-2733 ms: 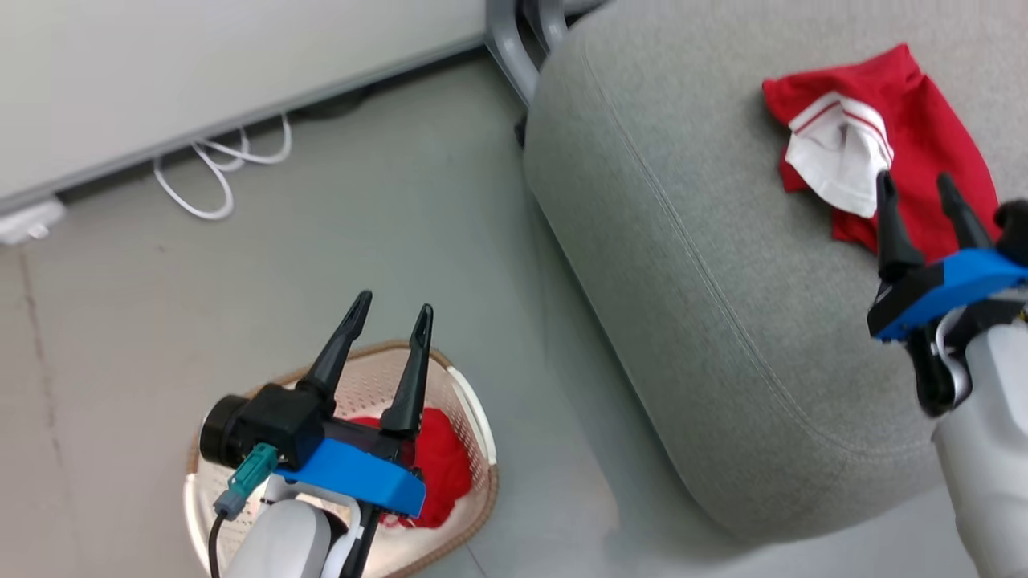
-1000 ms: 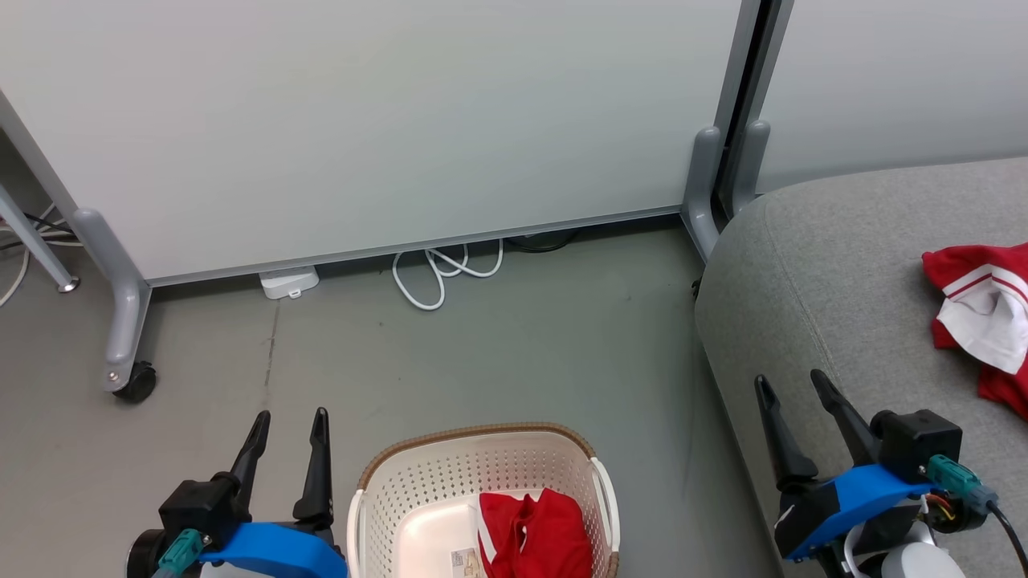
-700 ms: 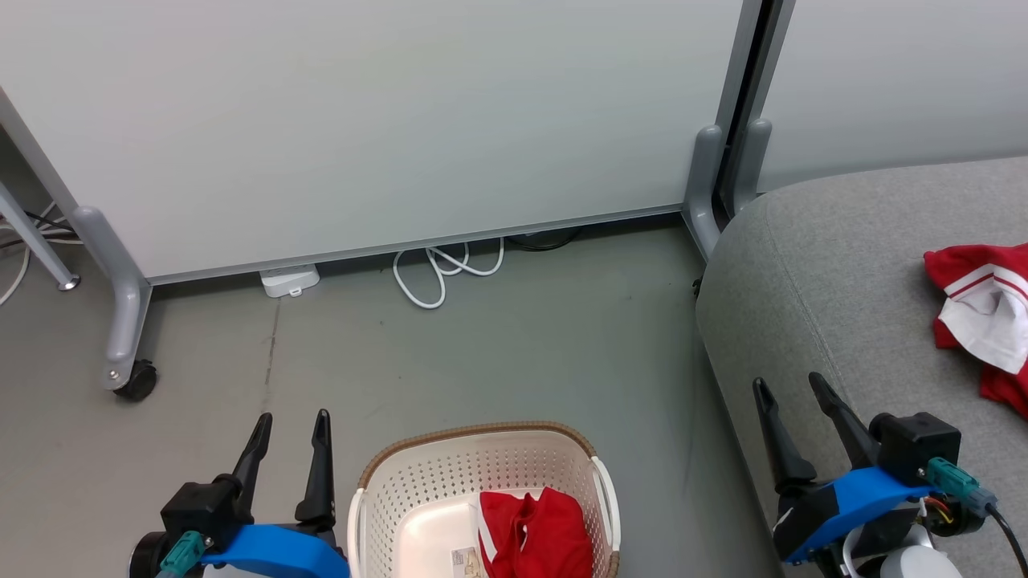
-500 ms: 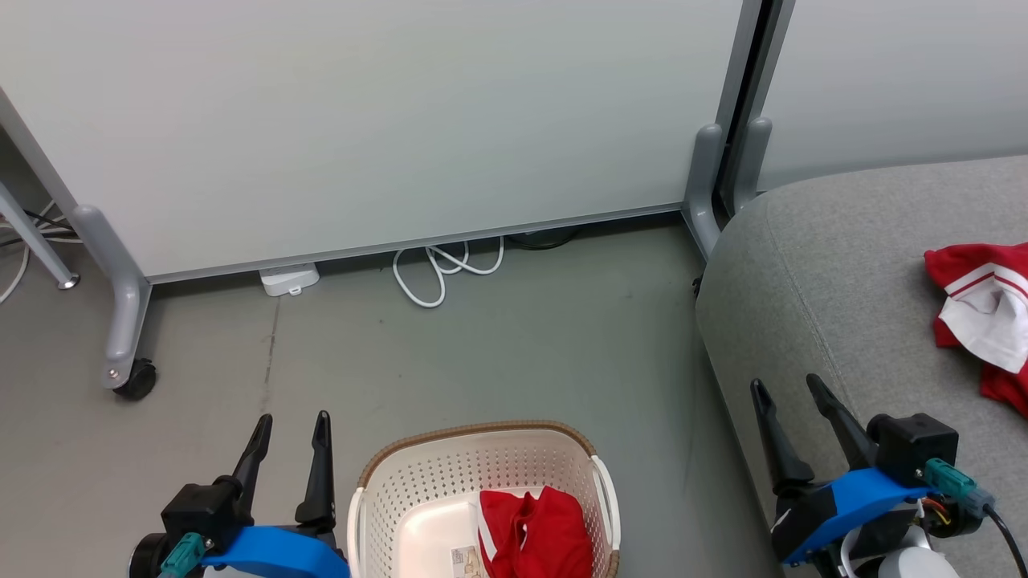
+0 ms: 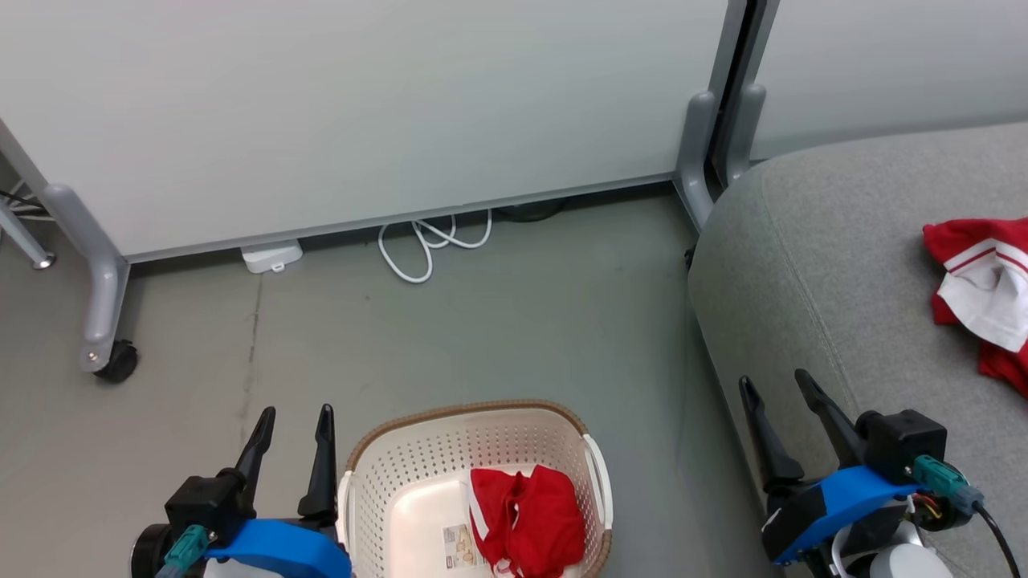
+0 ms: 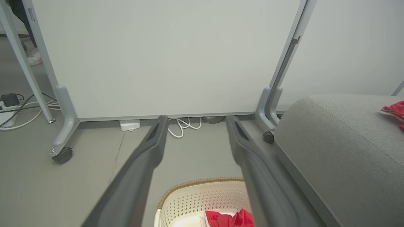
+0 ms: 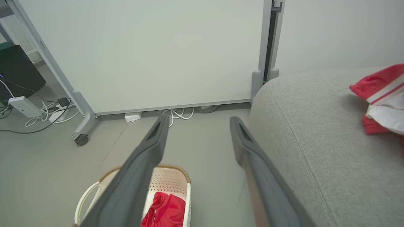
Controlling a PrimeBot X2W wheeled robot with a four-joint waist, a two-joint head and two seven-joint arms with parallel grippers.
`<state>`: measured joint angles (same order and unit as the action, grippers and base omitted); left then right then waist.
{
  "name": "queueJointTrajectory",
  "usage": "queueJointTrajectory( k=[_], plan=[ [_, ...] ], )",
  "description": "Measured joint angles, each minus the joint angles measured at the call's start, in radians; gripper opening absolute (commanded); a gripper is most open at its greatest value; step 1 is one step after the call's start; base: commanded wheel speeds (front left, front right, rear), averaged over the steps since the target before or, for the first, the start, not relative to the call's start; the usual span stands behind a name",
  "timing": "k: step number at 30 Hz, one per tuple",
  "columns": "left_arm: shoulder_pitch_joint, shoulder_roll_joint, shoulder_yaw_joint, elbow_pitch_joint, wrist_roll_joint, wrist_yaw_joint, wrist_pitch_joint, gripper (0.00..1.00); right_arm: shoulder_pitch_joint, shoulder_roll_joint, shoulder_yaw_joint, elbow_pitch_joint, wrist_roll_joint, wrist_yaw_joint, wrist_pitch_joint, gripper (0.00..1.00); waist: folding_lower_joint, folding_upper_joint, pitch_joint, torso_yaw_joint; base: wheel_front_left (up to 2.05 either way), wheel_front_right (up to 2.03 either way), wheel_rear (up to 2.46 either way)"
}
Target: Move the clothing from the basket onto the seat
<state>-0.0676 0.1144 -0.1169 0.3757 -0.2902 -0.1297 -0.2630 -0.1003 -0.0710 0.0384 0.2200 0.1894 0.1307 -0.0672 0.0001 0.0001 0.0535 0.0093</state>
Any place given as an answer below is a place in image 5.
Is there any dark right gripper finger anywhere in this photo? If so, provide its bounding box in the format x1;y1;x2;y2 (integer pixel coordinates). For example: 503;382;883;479
739;376;806;494
793;368;870;468

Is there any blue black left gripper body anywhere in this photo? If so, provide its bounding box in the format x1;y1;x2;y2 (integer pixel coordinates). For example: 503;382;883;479
131;518;353;578

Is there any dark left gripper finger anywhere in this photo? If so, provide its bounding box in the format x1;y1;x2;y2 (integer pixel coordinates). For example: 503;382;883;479
297;404;339;523
231;406;277;492

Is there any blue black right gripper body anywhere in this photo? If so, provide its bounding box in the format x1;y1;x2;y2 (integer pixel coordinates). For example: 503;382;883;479
761;466;926;568

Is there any red and white striped shirt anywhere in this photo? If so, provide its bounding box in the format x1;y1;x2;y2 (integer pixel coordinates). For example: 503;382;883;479
922;217;1028;399

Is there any plain red garment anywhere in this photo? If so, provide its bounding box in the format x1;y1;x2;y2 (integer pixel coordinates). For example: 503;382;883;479
468;464;586;578

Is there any grey fabric sofa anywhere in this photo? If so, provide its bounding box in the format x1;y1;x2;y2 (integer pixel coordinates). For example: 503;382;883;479
688;120;1028;578

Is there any white laundry basket brown rim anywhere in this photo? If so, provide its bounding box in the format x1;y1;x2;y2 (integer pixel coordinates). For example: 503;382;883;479
337;400;614;578

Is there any paper label sticker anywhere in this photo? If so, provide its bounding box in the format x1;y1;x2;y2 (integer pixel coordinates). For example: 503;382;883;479
442;523;483;572

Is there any black caster wheel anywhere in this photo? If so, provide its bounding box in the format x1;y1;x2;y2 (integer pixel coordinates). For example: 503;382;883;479
93;340;140;385

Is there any white power adapter box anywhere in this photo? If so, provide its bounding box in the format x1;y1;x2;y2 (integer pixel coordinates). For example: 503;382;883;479
240;240;304;275

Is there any long grey partition leg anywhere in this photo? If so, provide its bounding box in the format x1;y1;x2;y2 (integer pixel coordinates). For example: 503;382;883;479
42;184;132;375

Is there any short grey partition foot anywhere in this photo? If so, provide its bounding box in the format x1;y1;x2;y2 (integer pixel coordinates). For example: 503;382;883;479
723;83;767;188
673;91;716;233

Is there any metal table leg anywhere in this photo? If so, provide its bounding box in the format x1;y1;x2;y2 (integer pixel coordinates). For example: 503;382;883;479
0;197;56;271

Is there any wide white partition panel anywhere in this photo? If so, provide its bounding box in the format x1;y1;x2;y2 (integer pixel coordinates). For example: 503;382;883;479
0;0;752;264

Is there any narrow white partition panel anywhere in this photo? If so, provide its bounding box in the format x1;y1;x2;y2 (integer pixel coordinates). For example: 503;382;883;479
747;0;1028;163

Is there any teal left camera connector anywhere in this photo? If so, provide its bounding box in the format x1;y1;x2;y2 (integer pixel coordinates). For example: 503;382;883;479
157;525;212;578

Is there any teal camera connector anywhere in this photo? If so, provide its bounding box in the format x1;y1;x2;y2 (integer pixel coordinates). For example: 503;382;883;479
913;455;985;515
157;525;212;578

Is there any teal right camera connector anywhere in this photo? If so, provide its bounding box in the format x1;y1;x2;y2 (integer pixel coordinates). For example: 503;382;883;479
913;455;985;515

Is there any black right camera cable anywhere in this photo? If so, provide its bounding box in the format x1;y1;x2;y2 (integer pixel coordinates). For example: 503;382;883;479
976;506;1022;578

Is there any white coiled cable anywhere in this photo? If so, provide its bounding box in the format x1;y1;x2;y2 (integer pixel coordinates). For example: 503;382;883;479
377;210;493;285

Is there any black floor cable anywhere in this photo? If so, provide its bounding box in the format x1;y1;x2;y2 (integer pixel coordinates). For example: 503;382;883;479
492;198;567;224

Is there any thin white cable bundle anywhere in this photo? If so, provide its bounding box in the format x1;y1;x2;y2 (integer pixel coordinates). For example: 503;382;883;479
0;181;49;222

